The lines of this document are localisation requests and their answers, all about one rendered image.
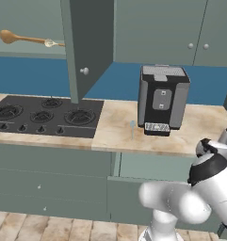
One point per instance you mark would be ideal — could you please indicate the black and grey coffee machine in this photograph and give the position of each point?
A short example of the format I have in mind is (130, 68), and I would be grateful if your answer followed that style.
(163, 97)

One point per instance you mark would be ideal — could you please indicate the small metallic spoon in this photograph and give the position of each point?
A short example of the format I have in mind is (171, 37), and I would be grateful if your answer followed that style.
(132, 125)

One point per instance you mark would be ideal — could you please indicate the silver cabinet door knob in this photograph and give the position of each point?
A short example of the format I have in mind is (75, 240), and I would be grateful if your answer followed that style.
(206, 46)
(84, 71)
(190, 45)

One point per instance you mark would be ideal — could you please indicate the grey-green drawer front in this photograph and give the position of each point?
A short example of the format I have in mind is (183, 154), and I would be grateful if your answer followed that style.
(49, 158)
(71, 207)
(55, 185)

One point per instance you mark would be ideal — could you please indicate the open grey-green wall cabinet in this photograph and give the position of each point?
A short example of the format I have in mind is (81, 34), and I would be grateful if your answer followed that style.
(27, 19)

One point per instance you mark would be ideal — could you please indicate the wide grey-green cabinet door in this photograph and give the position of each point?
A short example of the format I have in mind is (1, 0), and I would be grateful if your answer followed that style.
(155, 28)

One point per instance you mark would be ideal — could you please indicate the open grey-green cabinet door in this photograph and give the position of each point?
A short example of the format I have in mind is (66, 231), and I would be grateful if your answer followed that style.
(89, 37)

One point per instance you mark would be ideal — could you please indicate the black gas hob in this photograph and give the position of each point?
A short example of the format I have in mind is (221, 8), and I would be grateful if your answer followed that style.
(45, 116)

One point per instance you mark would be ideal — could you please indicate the small silver round object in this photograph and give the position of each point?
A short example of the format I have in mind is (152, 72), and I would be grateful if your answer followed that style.
(49, 42)

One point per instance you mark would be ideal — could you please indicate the wooden spoon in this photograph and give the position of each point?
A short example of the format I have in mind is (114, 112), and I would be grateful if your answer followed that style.
(11, 37)

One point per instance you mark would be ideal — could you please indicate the open grey-green drawer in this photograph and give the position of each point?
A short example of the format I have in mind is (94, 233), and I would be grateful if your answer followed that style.
(124, 200)

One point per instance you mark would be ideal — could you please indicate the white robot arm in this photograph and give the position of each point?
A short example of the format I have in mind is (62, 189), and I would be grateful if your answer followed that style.
(168, 197)

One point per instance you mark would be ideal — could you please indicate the narrow grey-green cabinet door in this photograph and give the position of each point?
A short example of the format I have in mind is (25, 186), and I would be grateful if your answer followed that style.
(217, 28)

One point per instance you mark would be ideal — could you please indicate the small silver drawer knob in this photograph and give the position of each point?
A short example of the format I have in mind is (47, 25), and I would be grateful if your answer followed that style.
(39, 187)
(44, 208)

